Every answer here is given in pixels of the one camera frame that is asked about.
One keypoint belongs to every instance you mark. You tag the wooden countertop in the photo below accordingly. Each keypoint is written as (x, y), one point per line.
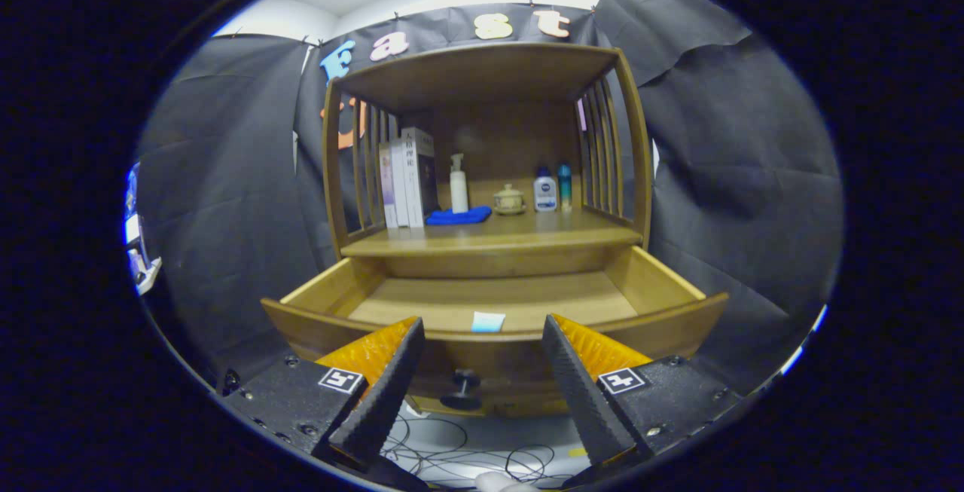
(527, 232)

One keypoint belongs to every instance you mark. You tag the purple white book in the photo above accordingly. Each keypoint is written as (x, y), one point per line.
(388, 183)

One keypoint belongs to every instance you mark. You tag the grey portrait cover book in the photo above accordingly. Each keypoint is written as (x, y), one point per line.
(422, 172)

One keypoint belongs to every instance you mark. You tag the blue cosmetic tube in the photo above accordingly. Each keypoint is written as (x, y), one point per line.
(487, 321)

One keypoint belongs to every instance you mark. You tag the blue folded cloth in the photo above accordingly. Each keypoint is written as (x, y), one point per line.
(459, 215)

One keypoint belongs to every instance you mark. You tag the black drawer knob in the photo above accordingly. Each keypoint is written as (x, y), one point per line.
(463, 394)

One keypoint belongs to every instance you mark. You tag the slim teal bottle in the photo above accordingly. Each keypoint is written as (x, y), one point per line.
(564, 187)

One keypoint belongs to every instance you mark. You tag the white bottle with blue cap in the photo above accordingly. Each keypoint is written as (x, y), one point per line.
(545, 194)

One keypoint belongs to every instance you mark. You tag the white pump bottle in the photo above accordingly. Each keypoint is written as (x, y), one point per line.
(459, 190)

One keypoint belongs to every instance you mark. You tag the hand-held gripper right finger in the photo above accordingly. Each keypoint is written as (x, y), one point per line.
(584, 394)

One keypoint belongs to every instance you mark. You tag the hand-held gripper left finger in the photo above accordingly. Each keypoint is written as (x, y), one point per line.
(380, 401)

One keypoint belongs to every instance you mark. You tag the lidded tea cup with saucer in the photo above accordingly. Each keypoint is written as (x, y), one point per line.
(509, 200)

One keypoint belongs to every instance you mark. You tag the wooden cabinet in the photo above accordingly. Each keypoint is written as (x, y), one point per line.
(489, 70)

